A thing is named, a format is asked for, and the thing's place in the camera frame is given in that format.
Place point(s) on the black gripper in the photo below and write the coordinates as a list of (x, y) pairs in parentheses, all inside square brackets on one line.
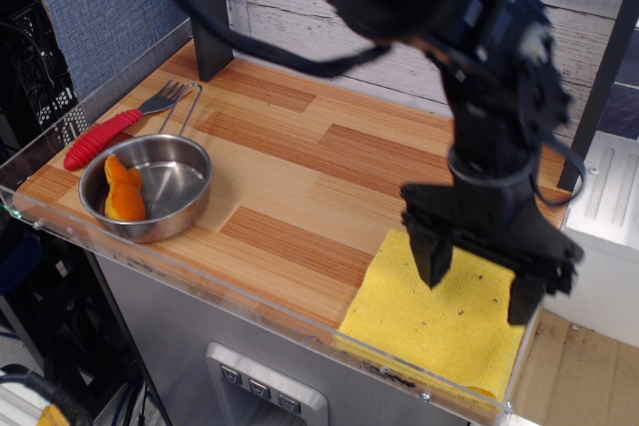
[(494, 216)]

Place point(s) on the yellow cloth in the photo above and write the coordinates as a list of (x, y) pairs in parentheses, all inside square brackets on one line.
[(454, 337)]

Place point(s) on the metal bowl with wire handle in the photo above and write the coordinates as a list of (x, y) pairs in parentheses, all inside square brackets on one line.
[(176, 173)]

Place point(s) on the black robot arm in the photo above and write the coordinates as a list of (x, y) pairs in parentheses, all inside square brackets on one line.
[(506, 97)]

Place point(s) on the orange toy in bowl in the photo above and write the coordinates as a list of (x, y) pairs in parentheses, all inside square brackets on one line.
[(124, 199)]

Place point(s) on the white ribbed appliance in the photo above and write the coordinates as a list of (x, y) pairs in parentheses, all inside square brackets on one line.
[(603, 220)]

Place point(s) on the silver panel with buttons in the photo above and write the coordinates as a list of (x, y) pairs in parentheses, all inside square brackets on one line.
[(264, 388)]

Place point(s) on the orange object bottom left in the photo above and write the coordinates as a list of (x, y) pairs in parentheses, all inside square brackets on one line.
[(51, 415)]

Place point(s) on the blue fabric divider panel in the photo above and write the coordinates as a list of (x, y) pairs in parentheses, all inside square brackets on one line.
[(115, 43)]

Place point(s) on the dark right frame post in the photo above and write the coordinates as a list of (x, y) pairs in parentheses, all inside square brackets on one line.
[(593, 36)]

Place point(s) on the fork with red handle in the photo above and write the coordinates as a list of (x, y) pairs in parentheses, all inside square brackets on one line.
[(93, 141)]

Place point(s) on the black crate with cables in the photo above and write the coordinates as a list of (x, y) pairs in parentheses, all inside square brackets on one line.
[(36, 87)]

